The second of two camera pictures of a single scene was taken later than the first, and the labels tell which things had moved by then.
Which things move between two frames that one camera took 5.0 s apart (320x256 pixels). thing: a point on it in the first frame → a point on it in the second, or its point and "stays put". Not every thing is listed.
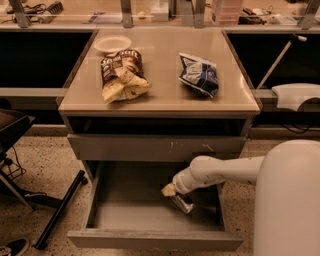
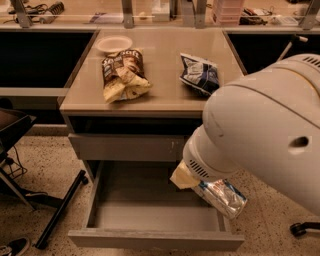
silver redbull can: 186,206 → 223,195
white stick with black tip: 295,37 stays put
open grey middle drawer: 125,209 stays put
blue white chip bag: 199,75 stays put
